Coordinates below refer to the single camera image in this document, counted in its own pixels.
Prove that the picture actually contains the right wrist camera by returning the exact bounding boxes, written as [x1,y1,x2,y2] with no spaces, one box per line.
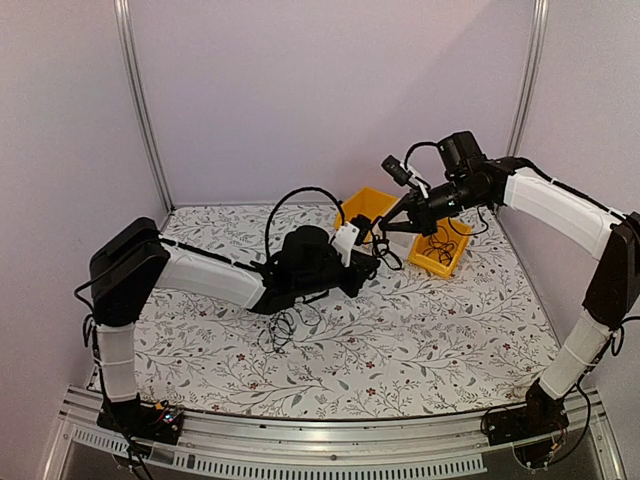
[381,155,431,198]

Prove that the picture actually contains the left arm black hose cable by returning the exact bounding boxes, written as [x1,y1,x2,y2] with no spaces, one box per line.
[263,186,346,266]

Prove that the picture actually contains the aluminium front rail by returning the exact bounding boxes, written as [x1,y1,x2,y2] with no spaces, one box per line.
[42,387,627,479]

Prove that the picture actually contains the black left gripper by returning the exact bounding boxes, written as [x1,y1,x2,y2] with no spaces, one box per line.
[295,251,379,298]

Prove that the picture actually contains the right yellow plastic bin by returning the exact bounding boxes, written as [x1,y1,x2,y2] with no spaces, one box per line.
[408,218,473,278]

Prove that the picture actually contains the arm black hose cable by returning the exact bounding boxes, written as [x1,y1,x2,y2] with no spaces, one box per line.
[263,186,346,266]
[402,140,441,171]

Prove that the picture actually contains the yellow plastic bin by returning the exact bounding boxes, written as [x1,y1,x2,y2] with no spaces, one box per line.
[341,187,398,221]
[408,218,473,278]

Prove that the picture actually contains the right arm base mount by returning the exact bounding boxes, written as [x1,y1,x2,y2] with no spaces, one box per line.
[480,388,569,469]

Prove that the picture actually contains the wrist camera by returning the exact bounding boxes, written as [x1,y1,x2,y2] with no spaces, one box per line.
[381,155,431,198]
[331,214,372,267]

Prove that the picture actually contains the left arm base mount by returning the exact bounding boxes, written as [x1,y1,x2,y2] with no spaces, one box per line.
[97,397,184,445]

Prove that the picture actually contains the right aluminium frame post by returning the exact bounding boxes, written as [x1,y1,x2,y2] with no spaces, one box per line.
[506,0,549,156]

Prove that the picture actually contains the right arm black hose cable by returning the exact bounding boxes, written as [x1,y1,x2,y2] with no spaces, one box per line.
[402,140,441,171]

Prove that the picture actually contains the left aluminium frame post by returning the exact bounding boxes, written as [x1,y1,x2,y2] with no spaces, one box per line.
[113,0,175,213]

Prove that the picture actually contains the aluminium frame post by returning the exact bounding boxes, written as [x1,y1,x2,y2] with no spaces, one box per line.
[113,0,175,213]
[506,0,549,156]

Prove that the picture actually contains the white translucent plastic bin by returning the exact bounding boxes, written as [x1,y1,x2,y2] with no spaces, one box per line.
[373,200,436,260]

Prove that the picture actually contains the left yellow plastic bin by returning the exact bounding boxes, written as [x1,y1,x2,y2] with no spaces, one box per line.
[341,187,398,221]

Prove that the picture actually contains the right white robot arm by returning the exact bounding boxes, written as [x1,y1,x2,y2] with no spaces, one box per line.
[379,156,639,401]

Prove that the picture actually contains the black cable pile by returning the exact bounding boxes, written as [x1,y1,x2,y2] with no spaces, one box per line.
[256,302,324,356]

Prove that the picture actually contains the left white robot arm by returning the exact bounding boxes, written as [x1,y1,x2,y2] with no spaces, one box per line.
[74,217,380,434]

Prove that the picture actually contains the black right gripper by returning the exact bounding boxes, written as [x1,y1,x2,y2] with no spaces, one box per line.
[379,176,487,237]

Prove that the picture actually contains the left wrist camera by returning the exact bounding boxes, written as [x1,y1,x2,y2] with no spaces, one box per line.
[331,214,372,267]

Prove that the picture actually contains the thin black cable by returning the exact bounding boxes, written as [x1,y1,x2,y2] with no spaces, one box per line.
[422,219,464,267]
[367,229,404,271]

